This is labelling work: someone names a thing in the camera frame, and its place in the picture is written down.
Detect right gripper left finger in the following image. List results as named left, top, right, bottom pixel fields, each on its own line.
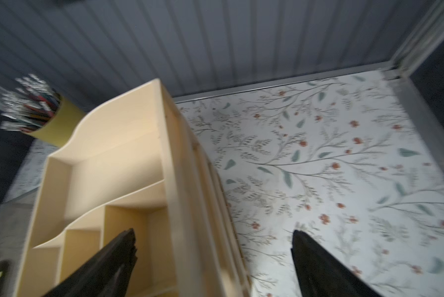
left=45, top=228, right=137, bottom=297

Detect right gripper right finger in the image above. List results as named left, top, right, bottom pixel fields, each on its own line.
left=291, top=230, right=379, bottom=297

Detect beige drawer organizer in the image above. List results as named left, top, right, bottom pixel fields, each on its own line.
left=14, top=79, right=251, bottom=297

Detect yellow pen cup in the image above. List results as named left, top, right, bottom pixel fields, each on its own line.
left=25, top=97, right=85, bottom=147

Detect bundle of pens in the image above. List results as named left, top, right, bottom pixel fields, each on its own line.
left=0, top=74, right=62, bottom=133

